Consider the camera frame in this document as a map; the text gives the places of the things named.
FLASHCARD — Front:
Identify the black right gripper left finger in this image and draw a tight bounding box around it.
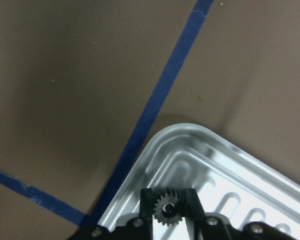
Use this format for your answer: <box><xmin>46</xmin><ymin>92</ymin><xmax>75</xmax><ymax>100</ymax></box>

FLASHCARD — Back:
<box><xmin>139</xmin><ymin>188</ymin><xmax>154</xmax><ymax>220</ymax></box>

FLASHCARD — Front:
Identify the silver metal tray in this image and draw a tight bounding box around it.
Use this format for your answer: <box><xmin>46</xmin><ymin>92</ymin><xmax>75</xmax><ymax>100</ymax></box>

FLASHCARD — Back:
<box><xmin>98</xmin><ymin>123</ymin><xmax>300</xmax><ymax>240</ymax></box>

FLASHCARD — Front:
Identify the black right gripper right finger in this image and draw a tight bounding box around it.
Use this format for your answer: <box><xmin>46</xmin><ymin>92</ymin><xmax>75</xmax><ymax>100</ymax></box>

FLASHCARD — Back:
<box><xmin>183</xmin><ymin>188</ymin><xmax>205</xmax><ymax>220</ymax></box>

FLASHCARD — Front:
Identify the small black bearing gear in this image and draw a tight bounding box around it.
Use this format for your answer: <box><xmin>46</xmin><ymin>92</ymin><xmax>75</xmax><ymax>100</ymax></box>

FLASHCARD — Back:
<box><xmin>153</xmin><ymin>188</ymin><xmax>182</xmax><ymax>227</ymax></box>

